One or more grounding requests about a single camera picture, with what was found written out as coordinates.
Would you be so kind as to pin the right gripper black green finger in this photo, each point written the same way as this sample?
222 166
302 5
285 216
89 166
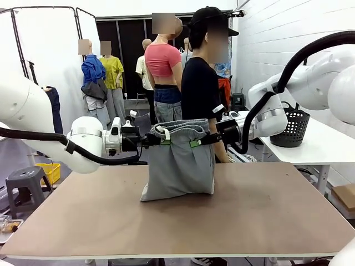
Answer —
205 142
213 136

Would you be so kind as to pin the left gripper black green finger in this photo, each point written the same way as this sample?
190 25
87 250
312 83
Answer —
155 143
151 137

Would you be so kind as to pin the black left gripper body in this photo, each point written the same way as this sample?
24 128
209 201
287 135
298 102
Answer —
130 140

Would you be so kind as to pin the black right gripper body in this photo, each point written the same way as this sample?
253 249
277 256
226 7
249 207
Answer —
228 132

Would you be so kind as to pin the grey training pants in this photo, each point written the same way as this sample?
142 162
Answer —
177 171

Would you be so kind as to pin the black perforated plastic basket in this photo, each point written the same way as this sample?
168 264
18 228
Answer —
294 130

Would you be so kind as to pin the person's right forearm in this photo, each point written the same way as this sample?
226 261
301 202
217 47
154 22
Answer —
222 152

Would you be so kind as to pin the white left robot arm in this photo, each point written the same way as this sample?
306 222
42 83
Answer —
83 138

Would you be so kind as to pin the black box behind table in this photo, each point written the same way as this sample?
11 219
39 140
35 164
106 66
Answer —
142 163

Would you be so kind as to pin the black plastic stool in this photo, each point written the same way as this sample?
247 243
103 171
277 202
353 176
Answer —
237 101

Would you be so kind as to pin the orange garment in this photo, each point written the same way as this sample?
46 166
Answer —
225 88

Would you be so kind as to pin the person in black T-shirt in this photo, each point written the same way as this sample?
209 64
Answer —
198 88

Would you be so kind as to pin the mannequin in yellow shirt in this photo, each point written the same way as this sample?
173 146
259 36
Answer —
112 72

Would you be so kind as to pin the mannequin in blue shirt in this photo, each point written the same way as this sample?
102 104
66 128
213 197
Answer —
93 72

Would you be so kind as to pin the mannequin in pink top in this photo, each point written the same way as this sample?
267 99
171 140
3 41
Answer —
162 59

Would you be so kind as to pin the dark blue jeans on stand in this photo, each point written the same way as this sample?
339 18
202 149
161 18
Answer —
55 105

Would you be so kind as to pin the mannequin in grey top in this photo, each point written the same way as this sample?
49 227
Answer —
186 54

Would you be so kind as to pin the yellow plastic crate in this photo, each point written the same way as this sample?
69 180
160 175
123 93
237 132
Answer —
48 170

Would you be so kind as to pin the large white side table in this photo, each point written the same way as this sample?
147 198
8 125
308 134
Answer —
319 155

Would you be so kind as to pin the grey plastic stool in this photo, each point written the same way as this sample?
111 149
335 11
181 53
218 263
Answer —
25 183

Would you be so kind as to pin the black baseball cap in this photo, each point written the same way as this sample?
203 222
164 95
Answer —
205 16

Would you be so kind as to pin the black tripod stand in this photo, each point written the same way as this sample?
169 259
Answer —
32 72

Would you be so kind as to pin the brown cardboard box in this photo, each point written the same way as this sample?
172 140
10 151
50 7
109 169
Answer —
345 196

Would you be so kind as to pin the clear tray with snacks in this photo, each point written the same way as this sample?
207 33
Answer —
9 228

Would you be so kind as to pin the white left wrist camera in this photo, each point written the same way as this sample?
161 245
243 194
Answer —
132 115

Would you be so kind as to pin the black curtain wall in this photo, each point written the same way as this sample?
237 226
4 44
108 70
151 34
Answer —
127 41

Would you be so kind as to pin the white head-mounted camera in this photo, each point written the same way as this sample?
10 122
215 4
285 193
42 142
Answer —
240 13

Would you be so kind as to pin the white backdrop panel black frame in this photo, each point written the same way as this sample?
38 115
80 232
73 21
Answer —
47 36

